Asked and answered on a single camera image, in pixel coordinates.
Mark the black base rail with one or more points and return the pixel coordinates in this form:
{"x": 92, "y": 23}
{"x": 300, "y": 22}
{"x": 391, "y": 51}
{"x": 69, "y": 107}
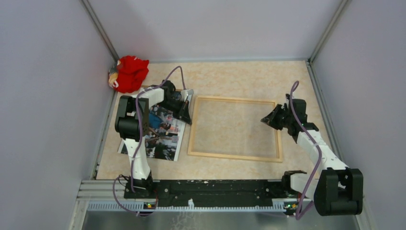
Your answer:
{"x": 212, "y": 193}

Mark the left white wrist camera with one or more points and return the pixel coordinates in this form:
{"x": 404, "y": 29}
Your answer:
{"x": 186, "y": 93}

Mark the printed photo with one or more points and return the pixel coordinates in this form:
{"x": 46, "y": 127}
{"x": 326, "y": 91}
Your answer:
{"x": 164, "y": 135}

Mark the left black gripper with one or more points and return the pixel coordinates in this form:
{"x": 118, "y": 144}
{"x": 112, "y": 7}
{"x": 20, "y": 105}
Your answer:
{"x": 183, "y": 112}

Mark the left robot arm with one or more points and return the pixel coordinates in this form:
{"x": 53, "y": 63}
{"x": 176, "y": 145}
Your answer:
{"x": 131, "y": 122}

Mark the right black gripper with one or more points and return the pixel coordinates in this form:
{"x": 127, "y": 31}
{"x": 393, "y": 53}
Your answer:
{"x": 270, "y": 118}

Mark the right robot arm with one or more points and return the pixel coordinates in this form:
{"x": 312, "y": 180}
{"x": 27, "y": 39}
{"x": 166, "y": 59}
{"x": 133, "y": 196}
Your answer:
{"x": 334, "y": 188}

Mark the wooden picture frame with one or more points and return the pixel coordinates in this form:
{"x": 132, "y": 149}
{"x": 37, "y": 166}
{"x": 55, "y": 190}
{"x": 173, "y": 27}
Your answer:
{"x": 234, "y": 127}

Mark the transparent plastic sheet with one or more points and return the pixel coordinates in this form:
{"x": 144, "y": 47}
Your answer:
{"x": 234, "y": 127}

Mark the red crumpled cloth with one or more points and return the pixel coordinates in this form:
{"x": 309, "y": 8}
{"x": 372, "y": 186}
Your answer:
{"x": 128, "y": 74}

